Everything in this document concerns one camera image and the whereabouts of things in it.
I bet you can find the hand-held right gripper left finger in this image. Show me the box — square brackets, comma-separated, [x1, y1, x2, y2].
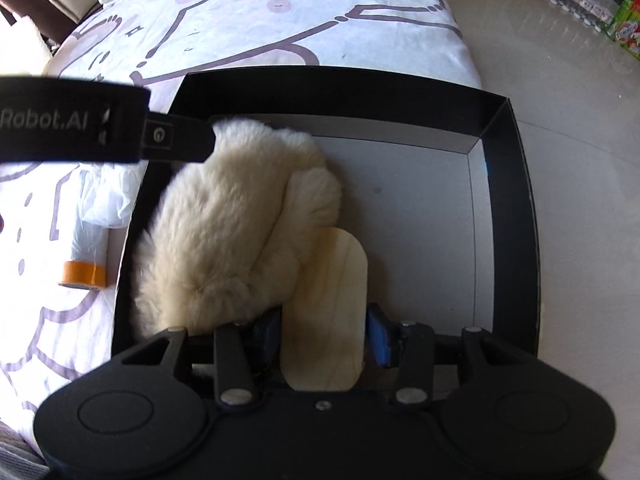
[112, 307, 283, 408]

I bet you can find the bear printed blanket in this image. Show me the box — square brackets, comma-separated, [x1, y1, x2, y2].
[0, 0, 483, 448]

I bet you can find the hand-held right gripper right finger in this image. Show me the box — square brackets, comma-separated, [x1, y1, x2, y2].
[365, 304, 540, 407]

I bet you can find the black cardboard box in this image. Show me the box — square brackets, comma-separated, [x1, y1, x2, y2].
[114, 72, 542, 357]

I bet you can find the green printed carton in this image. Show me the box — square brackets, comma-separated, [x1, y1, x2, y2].
[606, 0, 640, 59]

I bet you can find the white plastic bag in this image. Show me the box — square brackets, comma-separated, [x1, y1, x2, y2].
[79, 161, 147, 229]

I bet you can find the white cushion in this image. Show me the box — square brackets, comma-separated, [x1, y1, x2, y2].
[0, 14, 56, 79]

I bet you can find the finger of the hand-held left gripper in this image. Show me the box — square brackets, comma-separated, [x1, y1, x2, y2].
[142, 115, 217, 164]

